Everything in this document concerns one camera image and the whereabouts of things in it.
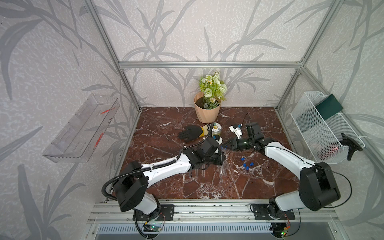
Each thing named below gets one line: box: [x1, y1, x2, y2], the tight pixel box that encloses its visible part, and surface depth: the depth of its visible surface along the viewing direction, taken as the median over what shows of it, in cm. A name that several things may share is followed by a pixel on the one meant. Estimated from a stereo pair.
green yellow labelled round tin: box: [212, 122, 222, 137], surface depth 101 cm
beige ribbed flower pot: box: [193, 92, 222, 124], surface depth 102 cm
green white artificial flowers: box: [199, 70, 228, 110], surface depth 96 cm
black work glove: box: [178, 125, 203, 141], surface depth 104 cm
